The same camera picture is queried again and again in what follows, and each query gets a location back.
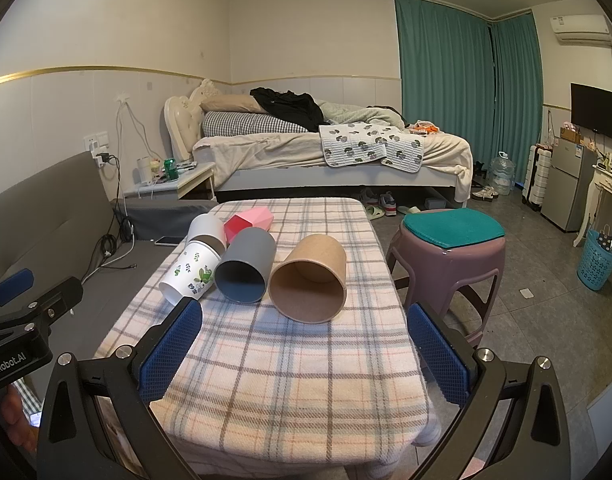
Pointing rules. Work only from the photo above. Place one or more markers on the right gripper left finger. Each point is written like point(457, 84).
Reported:
point(73, 441)

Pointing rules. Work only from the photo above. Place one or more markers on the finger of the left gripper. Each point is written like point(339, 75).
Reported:
point(49, 307)
point(15, 285)

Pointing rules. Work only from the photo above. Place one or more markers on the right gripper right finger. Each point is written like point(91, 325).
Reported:
point(533, 441)

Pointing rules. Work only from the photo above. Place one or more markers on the pink hexagonal cup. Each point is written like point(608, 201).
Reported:
point(257, 217)

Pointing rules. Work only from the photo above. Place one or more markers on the white cup with green print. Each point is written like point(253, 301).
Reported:
point(192, 273)

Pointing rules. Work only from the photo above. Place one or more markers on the grey plastic cup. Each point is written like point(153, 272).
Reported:
point(243, 273)

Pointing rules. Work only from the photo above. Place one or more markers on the plain white cup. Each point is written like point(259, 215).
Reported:
point(210, 230)

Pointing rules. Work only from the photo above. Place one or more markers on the brown paper cup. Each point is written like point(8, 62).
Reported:
point(309, 285)

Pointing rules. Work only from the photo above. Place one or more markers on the grey sofa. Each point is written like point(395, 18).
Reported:
point(51, 224)

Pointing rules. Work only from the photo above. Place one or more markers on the plaid tablecloth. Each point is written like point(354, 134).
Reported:
point(262, 396)

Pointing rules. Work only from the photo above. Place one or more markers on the smartphone on sofa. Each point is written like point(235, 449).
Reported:
point(170, 241)

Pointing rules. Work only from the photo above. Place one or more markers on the white mug on nightstand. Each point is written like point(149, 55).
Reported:
point(145, 174)

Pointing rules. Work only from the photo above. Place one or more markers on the white bedside table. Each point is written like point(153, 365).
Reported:
point(201, 177)

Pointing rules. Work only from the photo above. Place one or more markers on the green bottle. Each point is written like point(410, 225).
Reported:
point(171, 169)

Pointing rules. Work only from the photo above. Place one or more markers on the purple plastic stool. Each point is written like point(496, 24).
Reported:
point(435, 275)

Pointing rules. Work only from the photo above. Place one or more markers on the blue laundry basket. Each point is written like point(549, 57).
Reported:
point(595, 266)

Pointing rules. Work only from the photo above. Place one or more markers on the teal stool cushion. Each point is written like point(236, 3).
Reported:
point(453, 228)

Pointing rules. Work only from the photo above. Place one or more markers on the silver mini fridge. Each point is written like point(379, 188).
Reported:
point(571, 170)

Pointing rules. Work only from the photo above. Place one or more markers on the white padded headboard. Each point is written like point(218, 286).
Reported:
point(183, 116)

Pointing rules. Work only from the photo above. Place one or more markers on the checkered pillow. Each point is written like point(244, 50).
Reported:
point(242, 124)

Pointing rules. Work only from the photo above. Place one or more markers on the white dressing table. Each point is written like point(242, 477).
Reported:
point(599, 190)

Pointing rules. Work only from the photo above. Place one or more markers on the large water jug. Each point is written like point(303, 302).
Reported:
point(502, 171)

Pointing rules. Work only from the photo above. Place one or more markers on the white suitcase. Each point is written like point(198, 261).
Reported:
point(537, 173)

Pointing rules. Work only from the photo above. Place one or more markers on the beige pillow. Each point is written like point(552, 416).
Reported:
point(235, 103)

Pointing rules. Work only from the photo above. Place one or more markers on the bed with beige sheet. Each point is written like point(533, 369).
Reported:
point(295, 160)

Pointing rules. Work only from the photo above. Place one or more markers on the white patterned blanket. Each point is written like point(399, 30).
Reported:
point(361, 143)

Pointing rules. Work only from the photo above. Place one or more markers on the black clothing pile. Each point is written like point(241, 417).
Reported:
point(300, 109)

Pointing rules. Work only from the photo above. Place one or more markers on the light green duvet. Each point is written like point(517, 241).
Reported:
point(335, 113)

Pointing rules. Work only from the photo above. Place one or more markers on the black television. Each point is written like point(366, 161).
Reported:
point(591, 108)

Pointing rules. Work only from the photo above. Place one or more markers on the teal curtain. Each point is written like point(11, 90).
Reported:
point(477, 79)

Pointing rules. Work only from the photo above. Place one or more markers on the white air conditioner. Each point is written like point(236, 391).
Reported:
point(584, 29)

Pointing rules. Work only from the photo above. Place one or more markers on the white wall power strip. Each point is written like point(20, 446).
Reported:
point(98, 146)

